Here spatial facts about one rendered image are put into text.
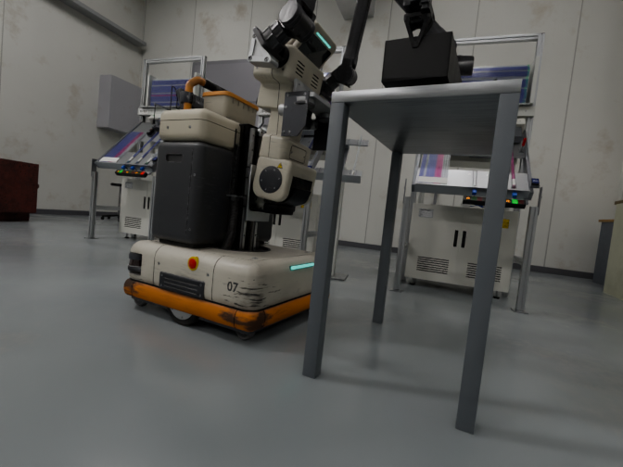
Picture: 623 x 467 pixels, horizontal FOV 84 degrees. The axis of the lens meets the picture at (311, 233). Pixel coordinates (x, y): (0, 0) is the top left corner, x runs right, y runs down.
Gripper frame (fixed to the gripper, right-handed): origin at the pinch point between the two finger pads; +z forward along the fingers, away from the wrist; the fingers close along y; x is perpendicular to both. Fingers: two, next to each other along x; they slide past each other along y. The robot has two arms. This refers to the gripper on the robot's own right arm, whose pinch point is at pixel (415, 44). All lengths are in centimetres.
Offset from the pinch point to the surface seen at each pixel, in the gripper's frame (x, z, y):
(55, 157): 607, -9, 218
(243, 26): 395, -273, 391
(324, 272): 17, 63, -6
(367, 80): 167, -171, 420
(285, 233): 131, 63, 160
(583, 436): -48, 94, 11
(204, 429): 25, 93, -40
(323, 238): 18, 53, -6
